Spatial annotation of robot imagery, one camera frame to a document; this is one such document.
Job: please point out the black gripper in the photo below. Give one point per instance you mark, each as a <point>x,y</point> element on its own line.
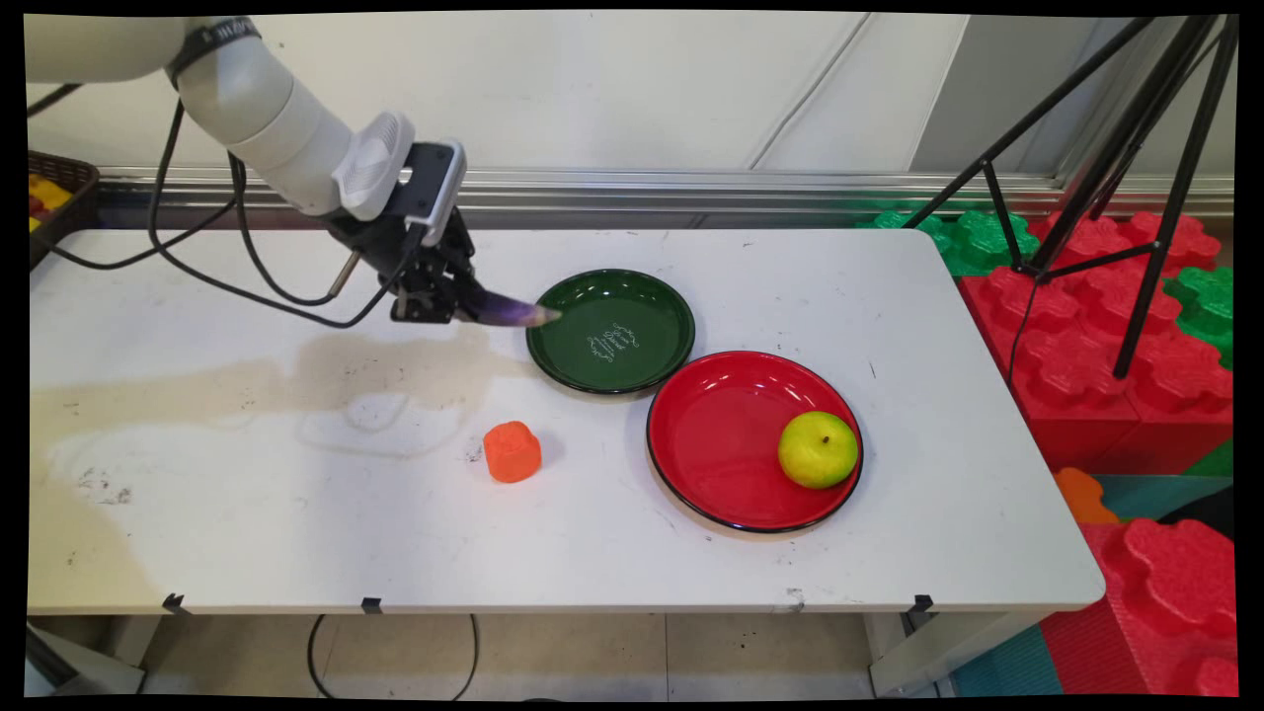
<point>390,247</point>

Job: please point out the purple toy eggplant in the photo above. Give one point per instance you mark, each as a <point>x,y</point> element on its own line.
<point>509,309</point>

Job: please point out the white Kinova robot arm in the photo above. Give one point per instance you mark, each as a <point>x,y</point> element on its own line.
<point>257,109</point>

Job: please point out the orange toy block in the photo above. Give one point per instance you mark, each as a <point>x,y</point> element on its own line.
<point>512,452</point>

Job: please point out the dark green plate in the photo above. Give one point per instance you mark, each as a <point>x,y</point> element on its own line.
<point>617,336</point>

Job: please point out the black table edge clip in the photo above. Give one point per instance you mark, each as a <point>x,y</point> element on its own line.
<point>175,603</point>
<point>921,604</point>
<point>371,604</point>

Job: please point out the red plate with black rim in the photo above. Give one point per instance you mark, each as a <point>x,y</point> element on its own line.
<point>726,444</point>

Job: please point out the dark wicker basket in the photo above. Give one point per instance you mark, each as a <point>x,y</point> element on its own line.
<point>81,197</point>

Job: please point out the yellow toy in basket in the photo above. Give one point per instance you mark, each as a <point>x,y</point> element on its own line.
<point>49,193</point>

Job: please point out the yellow-green toy apple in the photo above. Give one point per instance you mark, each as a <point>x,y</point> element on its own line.
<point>818,450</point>

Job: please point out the white table leg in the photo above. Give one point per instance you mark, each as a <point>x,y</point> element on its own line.
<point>79,662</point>
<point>938,652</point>

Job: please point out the large red foam block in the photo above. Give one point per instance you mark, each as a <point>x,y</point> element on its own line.
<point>1076,346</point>

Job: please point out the orange foam block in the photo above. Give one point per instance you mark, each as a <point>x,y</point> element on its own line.
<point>1083,496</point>

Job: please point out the teal foam mat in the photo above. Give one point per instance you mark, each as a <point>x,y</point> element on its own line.
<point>1007,667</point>

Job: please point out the black tripod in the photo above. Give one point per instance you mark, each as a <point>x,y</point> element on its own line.
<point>1121,158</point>

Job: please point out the black silver wrist camera box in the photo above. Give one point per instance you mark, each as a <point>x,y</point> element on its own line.
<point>430,193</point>

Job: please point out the aluminium wall rail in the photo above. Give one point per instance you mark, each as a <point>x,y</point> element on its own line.
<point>691,193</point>

